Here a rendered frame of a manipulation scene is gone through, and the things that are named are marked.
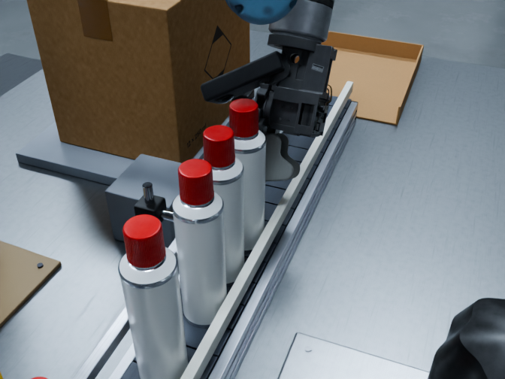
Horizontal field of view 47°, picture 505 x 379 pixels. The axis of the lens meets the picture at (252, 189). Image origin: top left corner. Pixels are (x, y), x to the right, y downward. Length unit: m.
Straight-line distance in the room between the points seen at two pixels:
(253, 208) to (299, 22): 0.23
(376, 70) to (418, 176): 0.39
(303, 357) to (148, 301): 0.21
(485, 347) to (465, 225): 0.63
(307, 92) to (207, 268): 0.25
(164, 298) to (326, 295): 0.31
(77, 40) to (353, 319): 0.57
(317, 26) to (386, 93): 0.53
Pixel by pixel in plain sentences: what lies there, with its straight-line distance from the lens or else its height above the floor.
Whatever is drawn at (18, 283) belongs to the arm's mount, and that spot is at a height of 0.84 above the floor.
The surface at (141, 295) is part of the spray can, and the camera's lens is 0.52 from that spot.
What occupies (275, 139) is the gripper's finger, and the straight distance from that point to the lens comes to 0.74.
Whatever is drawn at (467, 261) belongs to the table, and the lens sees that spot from 0.88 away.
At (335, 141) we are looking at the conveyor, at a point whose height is 0.88.
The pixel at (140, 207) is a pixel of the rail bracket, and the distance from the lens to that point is 0.70.
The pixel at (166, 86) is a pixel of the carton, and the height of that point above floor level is 1.00.
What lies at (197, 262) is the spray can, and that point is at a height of 0.98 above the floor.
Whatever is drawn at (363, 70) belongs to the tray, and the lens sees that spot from 1.33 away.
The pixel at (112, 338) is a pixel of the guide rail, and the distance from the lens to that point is 0.58.
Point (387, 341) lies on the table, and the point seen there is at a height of 0.83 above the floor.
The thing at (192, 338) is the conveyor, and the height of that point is 0.88.
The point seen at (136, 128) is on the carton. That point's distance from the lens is 0.96.
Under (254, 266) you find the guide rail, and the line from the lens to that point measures 0.70.
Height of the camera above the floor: 1.41
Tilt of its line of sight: 38 degrees down
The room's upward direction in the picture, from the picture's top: straight up
